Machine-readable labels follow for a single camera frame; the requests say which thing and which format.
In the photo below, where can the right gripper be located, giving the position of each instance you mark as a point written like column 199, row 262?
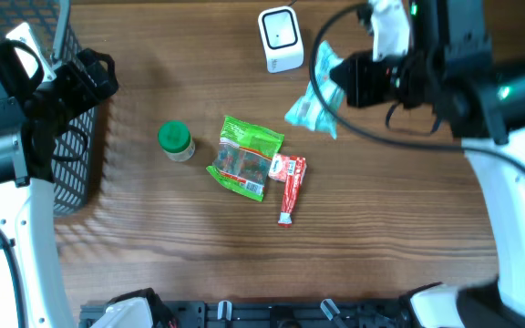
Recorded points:
column 356, row 69

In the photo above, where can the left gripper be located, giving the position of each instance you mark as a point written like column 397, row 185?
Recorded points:
column 87, row 94

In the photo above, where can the light blue snack packet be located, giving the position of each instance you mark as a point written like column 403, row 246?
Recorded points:
column 308, row 111

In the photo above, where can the green lid jar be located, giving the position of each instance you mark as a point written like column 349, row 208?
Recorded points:
column 176, row 141

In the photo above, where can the red stick sachet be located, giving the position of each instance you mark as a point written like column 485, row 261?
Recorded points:
column 295, row 170

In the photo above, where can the small red tissue pack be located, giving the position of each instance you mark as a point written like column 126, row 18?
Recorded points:
column 281, row 166

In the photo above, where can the green snack bag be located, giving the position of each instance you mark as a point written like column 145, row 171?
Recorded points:
column 244, row 157

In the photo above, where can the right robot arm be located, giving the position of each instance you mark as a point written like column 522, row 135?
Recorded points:
column 439, row 53

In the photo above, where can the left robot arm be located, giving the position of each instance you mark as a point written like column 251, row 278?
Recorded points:
column 38, row 106

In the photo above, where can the white barcode scanner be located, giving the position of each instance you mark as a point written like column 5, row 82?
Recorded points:
column 281, row 39

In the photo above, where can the grey plastic mesh basket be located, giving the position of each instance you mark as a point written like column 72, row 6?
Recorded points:
column 51, row 33

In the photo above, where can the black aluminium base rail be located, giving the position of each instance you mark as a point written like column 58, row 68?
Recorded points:
column 379, row 313

